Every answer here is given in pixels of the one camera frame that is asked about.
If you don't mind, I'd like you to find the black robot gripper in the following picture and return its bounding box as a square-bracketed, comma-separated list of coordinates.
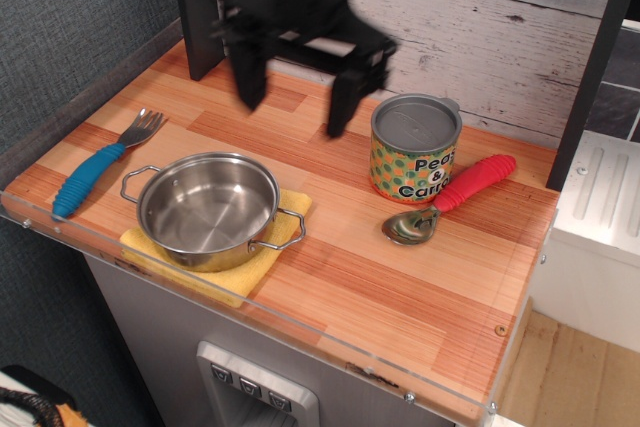
[214, 0, 397, 138]

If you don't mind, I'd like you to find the peas and carrots can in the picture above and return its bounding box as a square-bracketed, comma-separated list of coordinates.
[369, 93, 462, 205]

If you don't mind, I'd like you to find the stainless steel pot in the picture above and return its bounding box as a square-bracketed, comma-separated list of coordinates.
[120, 152, 306, 272]

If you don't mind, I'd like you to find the yellow cloth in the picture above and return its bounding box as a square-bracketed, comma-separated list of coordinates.
[119, 189, 312, 308]

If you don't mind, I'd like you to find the grey toy fridge cabinet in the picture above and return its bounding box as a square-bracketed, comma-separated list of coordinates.
[86, 256, 452, 426]

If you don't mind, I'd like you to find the silver dispenser panel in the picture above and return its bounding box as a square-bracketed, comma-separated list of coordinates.
[197, 341, 320, 426]

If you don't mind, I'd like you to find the white toy sink unit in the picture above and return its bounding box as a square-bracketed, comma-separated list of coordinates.
[529, 132, 639, 351]

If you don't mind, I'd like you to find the clear acrylic edge guard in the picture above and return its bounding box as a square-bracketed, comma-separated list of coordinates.
[1, 193, 497, 426]

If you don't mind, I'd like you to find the orange and black object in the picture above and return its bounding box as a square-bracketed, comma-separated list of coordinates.
[1, 365, 91, 427]

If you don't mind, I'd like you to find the dark left post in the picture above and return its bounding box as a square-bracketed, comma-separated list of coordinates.
[178, 0, 225, 81]

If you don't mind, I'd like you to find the dark post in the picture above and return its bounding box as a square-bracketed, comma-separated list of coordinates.
[546, 0, 631, 191]
[178, 0, 225, 81]

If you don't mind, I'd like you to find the blue handled fork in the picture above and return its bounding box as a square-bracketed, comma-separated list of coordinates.
[52, 109, 164, 218]

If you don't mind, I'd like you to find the red handled spoon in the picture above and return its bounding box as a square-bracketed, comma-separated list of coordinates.
[381, 154, 517, 246]

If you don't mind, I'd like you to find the dark right post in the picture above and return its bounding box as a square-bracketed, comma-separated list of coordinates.
[546, 0, 631, 191]

